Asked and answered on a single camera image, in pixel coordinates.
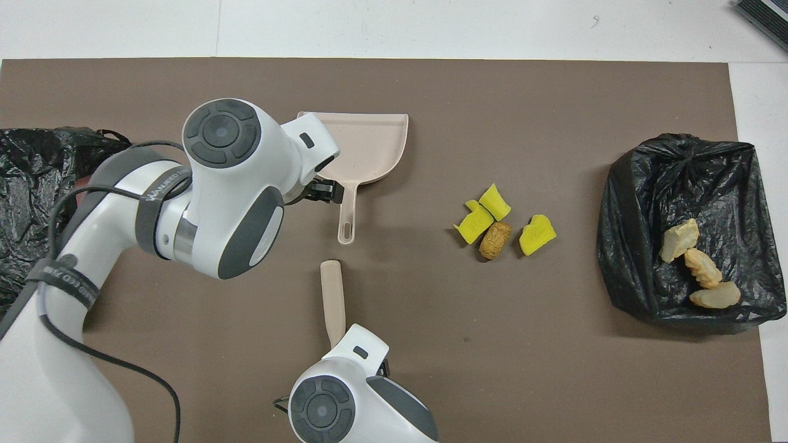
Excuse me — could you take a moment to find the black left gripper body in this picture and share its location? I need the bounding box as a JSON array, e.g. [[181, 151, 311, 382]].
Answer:
[[285, 177, 319, 207]]

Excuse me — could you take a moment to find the beige plastic dustpan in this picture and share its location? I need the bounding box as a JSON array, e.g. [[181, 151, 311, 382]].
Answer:
[[297, 111, 409, 245]]

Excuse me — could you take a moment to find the beige hand brush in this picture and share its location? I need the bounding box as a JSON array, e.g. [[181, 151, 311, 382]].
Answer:
[[320, 260, 347, 351]]

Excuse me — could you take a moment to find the yellow sponge piece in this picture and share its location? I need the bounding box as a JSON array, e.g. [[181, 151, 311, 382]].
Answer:
[[454, 200, 495, 245], [519, 214, 557, 257], [479, 183, 512, 222]]

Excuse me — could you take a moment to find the brown bread roll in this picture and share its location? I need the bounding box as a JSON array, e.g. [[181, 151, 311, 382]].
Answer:
[[480, 221, 513, 261]]

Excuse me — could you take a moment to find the croissant piece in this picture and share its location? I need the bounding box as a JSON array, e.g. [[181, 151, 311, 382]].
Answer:
[[660, 218, 701, 263], [685, 248, 723, 290], [689, 281, 742, 309]]

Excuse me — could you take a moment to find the black bag over pink bin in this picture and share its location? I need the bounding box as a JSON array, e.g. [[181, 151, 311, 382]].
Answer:
[[0, 127, 133, 314]]

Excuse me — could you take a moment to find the black bag lined bin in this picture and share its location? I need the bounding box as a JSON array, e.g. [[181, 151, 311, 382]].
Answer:
[[597, 134, 786, 327]]

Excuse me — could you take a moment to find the brown table mat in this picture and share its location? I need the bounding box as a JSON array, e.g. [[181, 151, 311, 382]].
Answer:
[[0, 58, 773, 443]]

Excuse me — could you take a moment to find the black ribbed panel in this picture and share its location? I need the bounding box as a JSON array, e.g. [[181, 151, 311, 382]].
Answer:
[[733, 0, 788, 51]]

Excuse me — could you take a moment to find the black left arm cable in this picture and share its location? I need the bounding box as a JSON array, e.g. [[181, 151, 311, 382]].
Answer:
[[46, 140, 185, 443]]

